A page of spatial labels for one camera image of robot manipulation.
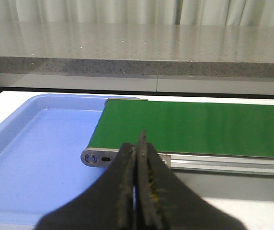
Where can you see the aluminium conveyor frame rail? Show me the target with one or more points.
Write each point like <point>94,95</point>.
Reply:
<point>101,157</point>

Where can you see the green conveyor belt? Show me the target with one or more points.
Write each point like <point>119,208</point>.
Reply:
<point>228,129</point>

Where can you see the grey speckled stone counter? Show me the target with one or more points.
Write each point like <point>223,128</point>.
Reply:
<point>133,57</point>

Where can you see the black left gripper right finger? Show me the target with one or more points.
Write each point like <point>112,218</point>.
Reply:
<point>164,202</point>

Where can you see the blue plastic tray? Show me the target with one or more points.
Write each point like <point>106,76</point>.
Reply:
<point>40,147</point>

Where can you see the white pleated curtain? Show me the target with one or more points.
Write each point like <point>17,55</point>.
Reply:
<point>179,12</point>

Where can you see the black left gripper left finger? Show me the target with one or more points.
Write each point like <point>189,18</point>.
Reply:
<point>107,205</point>

